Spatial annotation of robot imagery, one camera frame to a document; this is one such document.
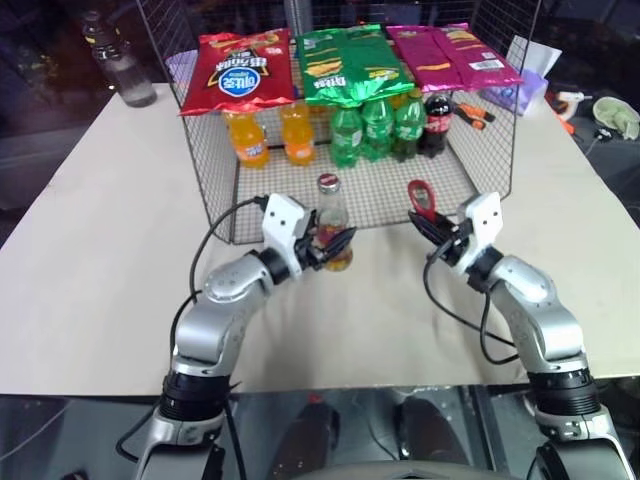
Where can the lavender tissue pack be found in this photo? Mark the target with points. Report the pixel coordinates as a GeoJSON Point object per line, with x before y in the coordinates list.
{"type": "Point", "coordinates": [522, 92]}

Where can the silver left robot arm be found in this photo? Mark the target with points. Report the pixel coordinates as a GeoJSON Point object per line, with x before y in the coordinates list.
{"type": "Point", "coordinates": [220, 310]}

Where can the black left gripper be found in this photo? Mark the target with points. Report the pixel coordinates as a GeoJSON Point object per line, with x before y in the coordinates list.
{"type": "Point", "coordinates": [312, 252]}

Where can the red bottle opener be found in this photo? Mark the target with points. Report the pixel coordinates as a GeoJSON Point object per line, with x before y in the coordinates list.
{"type": "Point", "coordinates": [421, 196]}

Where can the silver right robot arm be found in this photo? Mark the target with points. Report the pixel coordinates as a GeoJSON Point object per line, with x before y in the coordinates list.
{"type": "Point", "coordinates": [545, 320]}

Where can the green soda bottle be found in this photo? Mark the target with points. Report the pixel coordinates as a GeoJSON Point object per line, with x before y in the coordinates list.
{"type": "Point", "coordinates": [410, 125]}
{"type": "Point", "coordinates": [378, 127]}
{"type": "Point", "coordinates": [346, 137]}

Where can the red chips bag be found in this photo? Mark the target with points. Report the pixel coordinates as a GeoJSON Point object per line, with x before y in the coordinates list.
{"type": "Point", "coordinates": [240, 70]}

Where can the orange soda bottle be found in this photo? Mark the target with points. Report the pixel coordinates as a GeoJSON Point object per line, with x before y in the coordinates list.
{"type": "Point", "coordinates": [298, 135]}
{"type": "Point", "coordinates": [248, 140]}

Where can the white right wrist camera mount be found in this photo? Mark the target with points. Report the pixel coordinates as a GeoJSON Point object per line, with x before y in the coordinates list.
{"type": "Point", "coordinates": [482, 220]}

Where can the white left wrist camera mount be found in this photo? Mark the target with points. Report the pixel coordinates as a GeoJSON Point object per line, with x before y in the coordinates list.
{"type": "Point", "coordinates": [282, 220]}

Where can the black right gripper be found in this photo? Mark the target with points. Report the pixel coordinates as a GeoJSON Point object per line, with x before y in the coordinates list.
{"type": "Point", "coordinates": [455, 245]}

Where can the glass bottle with red cap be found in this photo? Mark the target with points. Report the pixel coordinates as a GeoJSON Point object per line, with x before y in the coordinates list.
{"type": "Point", "coordinates": [334, 215]}

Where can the orange and black hand tool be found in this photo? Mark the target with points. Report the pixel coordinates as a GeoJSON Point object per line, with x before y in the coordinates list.
{"type": "Point", "coordinates": [475, 115]}

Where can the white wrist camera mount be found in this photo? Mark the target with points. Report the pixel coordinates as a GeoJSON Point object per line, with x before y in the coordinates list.
{"type": "Point", "coordinates": [282, 220]}
{"type": "Point", "coordinates": [482, 220]}

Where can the dark cola bottle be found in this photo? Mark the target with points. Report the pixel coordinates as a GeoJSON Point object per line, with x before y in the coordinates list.
{"type": "Point", "coordinates": [436, 125]}

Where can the white and orange tool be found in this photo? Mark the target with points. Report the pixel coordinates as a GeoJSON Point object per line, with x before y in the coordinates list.
{"type": "Point", "coordinates": [570, 102]}

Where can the magenta chips bag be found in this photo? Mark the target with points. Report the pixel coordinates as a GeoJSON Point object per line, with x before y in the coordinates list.
{"type": "Point", "coordinates": [475, 57]}
{"type": "Point", "coordinates": [415, 55]}

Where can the clear plastic water bottle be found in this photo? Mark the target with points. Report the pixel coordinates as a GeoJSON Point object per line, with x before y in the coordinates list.
{"type": "Point", "coordinates": [125, 70]}

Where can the pale green cloth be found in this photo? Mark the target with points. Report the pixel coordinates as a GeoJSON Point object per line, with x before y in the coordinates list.
{"type": "Point", "coordinates": [617, 115]}

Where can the green chips bag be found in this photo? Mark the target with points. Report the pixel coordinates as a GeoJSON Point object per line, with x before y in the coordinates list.
{"type": "Point", "coordinates": [350, 65]}

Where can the white paper sheet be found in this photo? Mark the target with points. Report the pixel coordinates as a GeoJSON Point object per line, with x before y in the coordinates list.
{"type": "Point", "coordinates": [540, 55]}

